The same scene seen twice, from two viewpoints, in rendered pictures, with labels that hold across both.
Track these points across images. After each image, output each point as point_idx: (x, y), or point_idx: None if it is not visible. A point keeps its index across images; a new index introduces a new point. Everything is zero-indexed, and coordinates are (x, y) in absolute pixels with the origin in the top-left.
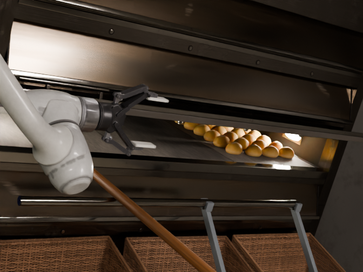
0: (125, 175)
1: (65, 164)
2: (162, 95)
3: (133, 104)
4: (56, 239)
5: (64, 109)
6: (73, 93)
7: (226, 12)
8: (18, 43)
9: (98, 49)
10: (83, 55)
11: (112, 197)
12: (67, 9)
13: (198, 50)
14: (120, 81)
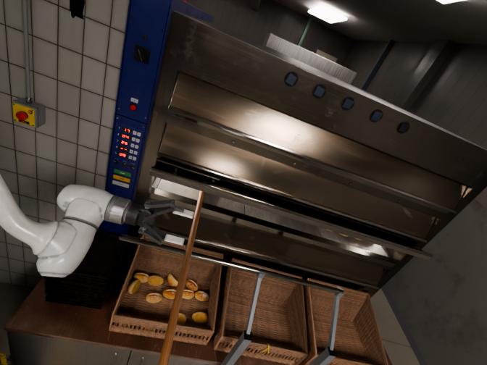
0: (237, 226)
1: (40, 258)
2: (264, 190)
3: (159, 214)
4: None
5: (81, 208)
6: None
7: (330, 145)
8: (168, 137)
9: (225, 150)
10: (212, 153)
11: (227, 235)
12: (201, 122)
13: (301, 166)
14: (235, 174)
